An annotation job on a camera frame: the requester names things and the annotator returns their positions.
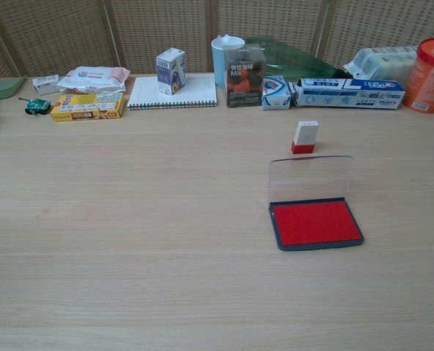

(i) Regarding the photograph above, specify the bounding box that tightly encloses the white and red stamp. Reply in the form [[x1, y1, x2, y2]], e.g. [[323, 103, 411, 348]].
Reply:
[[290, 121, 319, 155]]

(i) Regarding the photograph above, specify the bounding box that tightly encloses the red ink pad with clear lid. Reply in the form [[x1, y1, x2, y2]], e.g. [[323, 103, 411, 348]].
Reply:
[[267, 154, 365, 252]]

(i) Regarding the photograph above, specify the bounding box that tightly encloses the white spiral notebook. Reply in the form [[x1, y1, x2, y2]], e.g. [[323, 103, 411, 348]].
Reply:
[[126, 75, 218, 110]]

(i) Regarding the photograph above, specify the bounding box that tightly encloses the small white and blue box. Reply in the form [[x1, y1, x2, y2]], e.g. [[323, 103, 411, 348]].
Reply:
[[262, 75, 292, 111]]

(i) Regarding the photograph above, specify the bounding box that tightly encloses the clear box with dark label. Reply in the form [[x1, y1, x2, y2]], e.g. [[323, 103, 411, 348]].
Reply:
[[226, 43, 266, 108]]

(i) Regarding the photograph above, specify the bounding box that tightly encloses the light blue plastic cup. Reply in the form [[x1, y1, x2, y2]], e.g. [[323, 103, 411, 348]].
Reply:
[[210, 33, 246, 89]]

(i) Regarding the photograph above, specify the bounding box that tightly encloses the small purple milk carton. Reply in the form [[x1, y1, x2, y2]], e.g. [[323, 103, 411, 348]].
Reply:
[[155, 48, 187, 96]]

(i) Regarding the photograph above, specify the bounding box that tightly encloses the green plastic bag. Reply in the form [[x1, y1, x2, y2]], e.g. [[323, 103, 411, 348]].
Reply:
[[245, 36, 352, 80]]

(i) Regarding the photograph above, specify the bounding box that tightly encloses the wooden lattice folding screen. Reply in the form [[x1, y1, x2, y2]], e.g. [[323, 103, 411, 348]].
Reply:
[[0, 0, 434, 79]]

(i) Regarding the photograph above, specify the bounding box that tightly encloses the yellow flat cardboard box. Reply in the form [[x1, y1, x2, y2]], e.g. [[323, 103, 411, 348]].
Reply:
[[50, 91, 127, 123]]

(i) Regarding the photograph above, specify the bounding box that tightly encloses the white blue toothpaste box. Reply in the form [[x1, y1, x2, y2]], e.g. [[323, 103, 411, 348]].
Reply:
[[287, 78, 406, 110]]

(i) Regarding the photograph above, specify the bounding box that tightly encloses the white wet wipes pack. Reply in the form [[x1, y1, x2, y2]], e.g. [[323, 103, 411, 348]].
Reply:
[[56, 65, 131, 94]]

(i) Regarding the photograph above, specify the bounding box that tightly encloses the small white medicine box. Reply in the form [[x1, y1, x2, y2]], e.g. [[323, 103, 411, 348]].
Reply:
[[32, 74, 61, 97]]

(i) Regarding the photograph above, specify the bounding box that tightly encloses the green toy tank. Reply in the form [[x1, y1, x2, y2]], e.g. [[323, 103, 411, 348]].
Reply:
[[18, 96, 52, 117]]

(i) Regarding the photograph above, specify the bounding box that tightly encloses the white plastic food package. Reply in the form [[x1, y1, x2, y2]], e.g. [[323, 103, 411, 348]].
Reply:
[[343, 45, 420, 83]]

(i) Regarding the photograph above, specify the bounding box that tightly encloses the orange canister with red lid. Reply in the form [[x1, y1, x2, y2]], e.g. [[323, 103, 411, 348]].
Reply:
[[401, 37, 434, 115]]

